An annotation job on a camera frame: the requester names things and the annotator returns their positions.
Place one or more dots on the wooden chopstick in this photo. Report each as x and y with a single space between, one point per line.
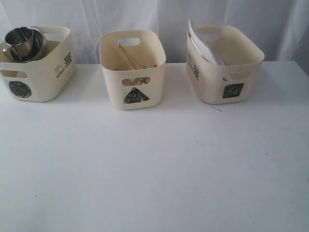
139 80
128 57

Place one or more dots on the white square plate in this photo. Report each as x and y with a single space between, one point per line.
204 50

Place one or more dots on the stainless steel nested bowls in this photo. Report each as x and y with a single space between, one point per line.
39 50

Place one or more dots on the steel mug with round handle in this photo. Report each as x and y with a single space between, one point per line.
19 43

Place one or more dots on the cream bin with triangle mark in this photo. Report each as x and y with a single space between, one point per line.
146 49

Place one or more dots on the cream bin with square mark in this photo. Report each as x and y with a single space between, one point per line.
232 82

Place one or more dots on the cream bin with circle mark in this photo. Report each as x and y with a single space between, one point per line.
41 80

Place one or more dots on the white curtain backdrop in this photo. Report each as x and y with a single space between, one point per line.
280 28

